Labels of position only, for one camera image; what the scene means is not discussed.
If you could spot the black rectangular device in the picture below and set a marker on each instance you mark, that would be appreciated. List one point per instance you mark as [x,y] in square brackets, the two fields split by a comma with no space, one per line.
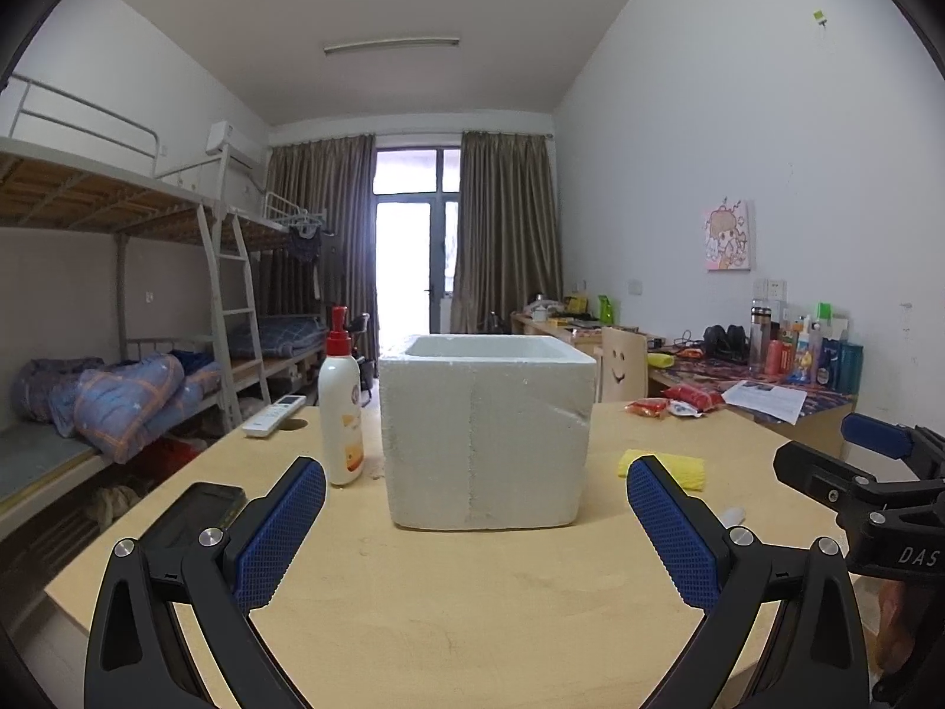
[192,506]

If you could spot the white air conditioner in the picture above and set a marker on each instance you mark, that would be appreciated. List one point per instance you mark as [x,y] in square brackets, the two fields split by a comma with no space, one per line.
[235,144]

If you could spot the steel thermos bottle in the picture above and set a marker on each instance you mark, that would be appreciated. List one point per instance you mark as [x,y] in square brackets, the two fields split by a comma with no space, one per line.
[760,336]

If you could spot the large red snack packet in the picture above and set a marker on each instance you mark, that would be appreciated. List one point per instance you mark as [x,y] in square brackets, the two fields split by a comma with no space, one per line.
[698,399]

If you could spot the ceiling tube light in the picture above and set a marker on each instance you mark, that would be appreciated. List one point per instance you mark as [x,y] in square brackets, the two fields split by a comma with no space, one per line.
[391,45]

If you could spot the wooden chair with smiley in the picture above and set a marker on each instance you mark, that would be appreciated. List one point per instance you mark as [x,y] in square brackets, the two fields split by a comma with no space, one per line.
[624,365]

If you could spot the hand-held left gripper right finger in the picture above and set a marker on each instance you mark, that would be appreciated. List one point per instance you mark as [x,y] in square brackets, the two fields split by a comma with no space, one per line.
[672,532]

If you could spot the blue checked quilt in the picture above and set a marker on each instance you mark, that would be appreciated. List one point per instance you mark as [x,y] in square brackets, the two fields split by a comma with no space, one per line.
[125,399]

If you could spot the small red snack packet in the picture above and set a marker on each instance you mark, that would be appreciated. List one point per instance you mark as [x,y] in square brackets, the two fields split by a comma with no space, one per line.
[647,408]

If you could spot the black headphones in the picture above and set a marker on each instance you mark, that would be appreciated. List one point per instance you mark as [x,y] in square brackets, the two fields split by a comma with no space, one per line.
[723,343]

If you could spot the dark blue bottle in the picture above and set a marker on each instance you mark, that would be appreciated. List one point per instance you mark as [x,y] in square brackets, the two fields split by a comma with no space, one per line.
[830,363]

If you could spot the light wooden desk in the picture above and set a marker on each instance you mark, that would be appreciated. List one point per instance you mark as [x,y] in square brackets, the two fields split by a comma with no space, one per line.
[568,329]

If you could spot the white remote control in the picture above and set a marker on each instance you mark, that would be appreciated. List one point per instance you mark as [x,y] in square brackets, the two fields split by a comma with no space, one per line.
[274,416]

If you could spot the white wall socket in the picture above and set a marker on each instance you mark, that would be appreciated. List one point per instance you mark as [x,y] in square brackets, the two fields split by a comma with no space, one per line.
[770,289]

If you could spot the yellow box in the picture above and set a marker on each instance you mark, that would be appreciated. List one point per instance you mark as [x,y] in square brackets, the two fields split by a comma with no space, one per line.
[576,305]

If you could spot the white lotion bottle red pump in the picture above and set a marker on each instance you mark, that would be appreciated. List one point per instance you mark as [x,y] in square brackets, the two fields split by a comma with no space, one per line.
[341,421]

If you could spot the brown curtain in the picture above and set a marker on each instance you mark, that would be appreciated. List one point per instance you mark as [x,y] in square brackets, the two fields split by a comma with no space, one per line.
[509,236]
[325,221]

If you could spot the red bag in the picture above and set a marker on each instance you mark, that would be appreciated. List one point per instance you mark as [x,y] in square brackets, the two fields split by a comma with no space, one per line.
[177,454]

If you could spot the hanging dark garment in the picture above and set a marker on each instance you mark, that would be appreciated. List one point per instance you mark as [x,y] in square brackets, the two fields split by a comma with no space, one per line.
[304,240]

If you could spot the pink cartoon wall poster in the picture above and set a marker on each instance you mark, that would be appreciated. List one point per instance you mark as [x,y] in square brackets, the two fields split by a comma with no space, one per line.
[729,236]

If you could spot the dark blue bedding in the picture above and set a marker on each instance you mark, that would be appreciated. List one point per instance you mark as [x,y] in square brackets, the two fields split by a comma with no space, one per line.
[288,336]

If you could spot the green bag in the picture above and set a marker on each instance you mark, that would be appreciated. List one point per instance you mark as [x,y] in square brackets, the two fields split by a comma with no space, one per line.
[605,309]

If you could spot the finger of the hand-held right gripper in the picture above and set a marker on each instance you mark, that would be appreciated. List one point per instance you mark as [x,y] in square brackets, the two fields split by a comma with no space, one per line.
[812,473]
[875,436]

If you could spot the printed paper sheet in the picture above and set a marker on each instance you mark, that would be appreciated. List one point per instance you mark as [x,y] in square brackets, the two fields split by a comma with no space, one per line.
[768,400]

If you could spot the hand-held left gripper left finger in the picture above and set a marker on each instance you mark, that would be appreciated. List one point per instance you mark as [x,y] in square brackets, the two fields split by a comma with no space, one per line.
[280,532]

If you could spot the glass balcony door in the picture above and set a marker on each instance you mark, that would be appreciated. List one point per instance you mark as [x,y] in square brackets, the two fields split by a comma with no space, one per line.
[413,251]

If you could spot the white metal bunk bed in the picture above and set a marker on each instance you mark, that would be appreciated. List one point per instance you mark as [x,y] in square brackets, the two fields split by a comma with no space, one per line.
[148,199]
[288,295]

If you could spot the black folding chair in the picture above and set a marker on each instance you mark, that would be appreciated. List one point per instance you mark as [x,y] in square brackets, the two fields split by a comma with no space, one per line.
[360,332]

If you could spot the person's right hand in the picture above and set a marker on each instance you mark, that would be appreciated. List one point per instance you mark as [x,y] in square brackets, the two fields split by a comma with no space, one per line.
[897,624]

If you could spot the teal bottle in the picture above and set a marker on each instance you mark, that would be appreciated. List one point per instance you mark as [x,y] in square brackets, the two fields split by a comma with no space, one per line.
[850,368]

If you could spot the white foam box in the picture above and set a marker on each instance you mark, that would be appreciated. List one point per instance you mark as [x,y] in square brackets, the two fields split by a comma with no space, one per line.
[480,436]

